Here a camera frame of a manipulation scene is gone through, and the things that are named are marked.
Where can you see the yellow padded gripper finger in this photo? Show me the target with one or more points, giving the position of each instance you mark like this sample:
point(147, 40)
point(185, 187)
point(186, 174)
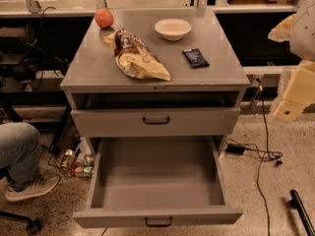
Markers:
point(298, 94)
point(282, 31)

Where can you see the white sneaker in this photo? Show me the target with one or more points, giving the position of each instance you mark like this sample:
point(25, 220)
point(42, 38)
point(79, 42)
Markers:
point(36, 189)

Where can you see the black office chair base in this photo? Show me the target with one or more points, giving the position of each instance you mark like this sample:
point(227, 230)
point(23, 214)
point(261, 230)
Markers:
point(33, 226)

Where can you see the dark blue snack bar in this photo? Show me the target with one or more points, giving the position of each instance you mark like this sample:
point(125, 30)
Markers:
point(195, 58)

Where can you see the red apple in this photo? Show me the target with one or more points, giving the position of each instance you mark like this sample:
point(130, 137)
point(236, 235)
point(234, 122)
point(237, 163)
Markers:
point(103, 18)

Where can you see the grey closed upper drawer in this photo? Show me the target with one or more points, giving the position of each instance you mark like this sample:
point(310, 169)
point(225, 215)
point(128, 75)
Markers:
point(155, 122)

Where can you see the black bar on floor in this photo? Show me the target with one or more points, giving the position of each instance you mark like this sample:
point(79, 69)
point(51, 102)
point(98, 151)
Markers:
point(297, 203)

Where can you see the wire basket with cans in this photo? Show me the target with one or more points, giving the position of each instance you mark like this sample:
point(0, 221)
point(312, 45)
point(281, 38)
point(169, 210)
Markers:
point(72, 155)

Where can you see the brown yellow chip bag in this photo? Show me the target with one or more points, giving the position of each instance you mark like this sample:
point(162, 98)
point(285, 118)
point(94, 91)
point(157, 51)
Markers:
point(134, 58)

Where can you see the person leg in jeans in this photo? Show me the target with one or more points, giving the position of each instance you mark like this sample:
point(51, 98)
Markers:
point(19, 154)

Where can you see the black power adapter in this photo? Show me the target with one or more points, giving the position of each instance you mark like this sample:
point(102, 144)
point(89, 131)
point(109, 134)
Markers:
point(236, 149)

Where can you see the grey open lower drawer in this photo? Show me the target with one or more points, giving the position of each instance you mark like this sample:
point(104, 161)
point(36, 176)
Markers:
point(157, 182)

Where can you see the white paper bowl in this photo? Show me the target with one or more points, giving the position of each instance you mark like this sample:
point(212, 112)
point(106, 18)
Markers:
point(172, 29)

